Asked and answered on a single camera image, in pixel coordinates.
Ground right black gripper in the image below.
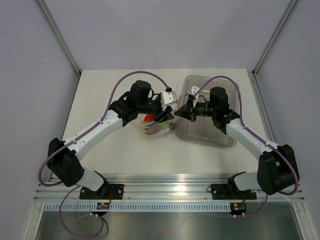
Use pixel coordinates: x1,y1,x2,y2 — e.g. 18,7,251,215
175,97,217,123

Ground purple toy eggplant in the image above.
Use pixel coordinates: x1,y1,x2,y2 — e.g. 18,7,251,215
145,125,160,135

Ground clear zip top bag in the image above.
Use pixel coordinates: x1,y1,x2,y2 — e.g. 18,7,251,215
131,108,178,137

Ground green toy fruit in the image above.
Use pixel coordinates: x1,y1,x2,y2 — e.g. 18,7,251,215
158,121,170,131

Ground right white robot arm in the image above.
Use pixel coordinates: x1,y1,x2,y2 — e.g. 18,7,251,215
174,87,299,198

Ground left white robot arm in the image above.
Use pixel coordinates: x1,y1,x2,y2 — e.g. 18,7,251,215
46,80,177,199

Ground clear grey plastic bin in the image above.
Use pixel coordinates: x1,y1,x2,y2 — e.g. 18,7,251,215
174,75,239,148

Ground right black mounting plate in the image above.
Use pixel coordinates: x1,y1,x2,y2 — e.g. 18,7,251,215
206,183,257,200

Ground black mounting plate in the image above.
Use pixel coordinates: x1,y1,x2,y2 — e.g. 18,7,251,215
206,183,257,200
79,183,125,200

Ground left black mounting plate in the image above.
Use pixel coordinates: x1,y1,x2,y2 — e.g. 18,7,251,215
79,183,125,200

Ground right small circuit board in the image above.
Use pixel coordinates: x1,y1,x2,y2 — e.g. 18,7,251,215
230,202,247,214

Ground small circuit board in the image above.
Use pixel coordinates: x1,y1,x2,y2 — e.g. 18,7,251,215
96,202,110,210
230,202,247,214

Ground left small circuit board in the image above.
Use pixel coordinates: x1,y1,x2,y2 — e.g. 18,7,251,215
96,202,110,210

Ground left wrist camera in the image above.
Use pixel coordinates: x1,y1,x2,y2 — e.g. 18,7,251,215
160,91,178,111

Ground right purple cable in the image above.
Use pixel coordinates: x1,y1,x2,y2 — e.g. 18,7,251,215
192,75,300,218

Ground purple cable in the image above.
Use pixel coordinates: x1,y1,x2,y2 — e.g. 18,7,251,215
192,75,300,218
37,71,173,237

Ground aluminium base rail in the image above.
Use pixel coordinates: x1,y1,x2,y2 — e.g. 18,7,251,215
33,173,305,202

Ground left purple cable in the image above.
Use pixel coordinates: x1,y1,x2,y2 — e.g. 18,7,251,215
37,71,173,237

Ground white slotted cable duct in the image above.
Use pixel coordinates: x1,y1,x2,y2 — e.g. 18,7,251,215
44,202,231,213

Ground right aluminium frame post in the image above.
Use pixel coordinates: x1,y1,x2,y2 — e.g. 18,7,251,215
252,0,300,78

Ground aluminium frame post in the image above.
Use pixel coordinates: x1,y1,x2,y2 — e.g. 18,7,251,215
35,0,82,80
252,0,300,78

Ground left aluminium frame post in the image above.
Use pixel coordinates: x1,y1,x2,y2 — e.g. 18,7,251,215
35,0,82,80

